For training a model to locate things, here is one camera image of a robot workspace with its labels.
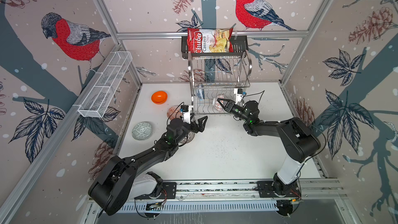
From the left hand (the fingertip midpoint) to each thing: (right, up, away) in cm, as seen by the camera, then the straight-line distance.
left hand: (201, 116), depth 79 cm
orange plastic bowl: (-30, +9, +28) cm, 42 cm away
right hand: (+8, +6, +4) cm, 11 cm away
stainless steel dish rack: (+11, +25, +32) cm, 42 cm away
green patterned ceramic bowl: (-37, -11, +14) cm, 41 cm away
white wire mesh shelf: (-50, +17, 0) cm, 53 cm away
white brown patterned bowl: (-7, -14, +11) cm, 19 cm away
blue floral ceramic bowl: (0, +12, +19) cm, 22 cm away
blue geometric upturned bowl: (+10, +5, +5) cm, 12 cm away
